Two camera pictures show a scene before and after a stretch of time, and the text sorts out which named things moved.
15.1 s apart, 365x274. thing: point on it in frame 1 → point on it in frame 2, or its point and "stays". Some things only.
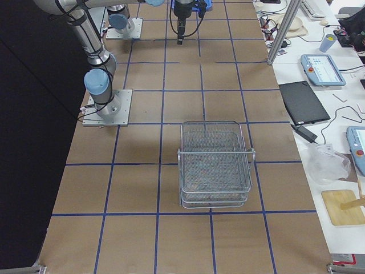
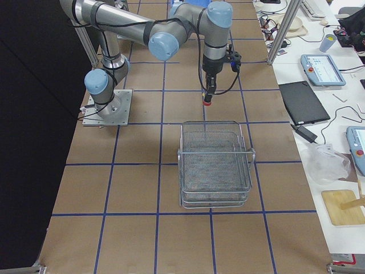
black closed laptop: [302, 104] stays
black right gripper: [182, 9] → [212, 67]
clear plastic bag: [323, 165] stays
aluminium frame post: [292, 8] stays
